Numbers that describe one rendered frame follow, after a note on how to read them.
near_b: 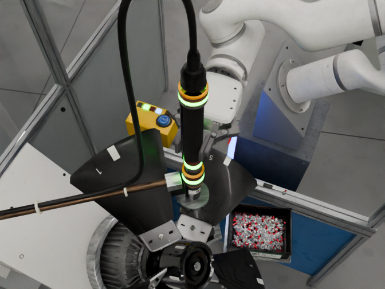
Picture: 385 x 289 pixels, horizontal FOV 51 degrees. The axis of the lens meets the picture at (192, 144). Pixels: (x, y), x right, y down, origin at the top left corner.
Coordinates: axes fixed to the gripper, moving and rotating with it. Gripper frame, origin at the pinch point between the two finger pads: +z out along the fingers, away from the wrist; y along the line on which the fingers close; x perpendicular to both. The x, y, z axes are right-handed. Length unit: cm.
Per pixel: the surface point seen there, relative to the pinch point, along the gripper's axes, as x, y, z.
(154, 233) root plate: -34.5, 7.1, 6.8
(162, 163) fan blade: -21.5, 9.3, -5.2
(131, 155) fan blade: -18.3, 15.8, -2.9
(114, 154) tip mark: -17.0, 19.0, -1.2
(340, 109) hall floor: -160, -47, -157
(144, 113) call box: -53, 32, -37
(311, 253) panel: -119, -43, -36
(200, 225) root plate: -41.8, -1.6, -1.8
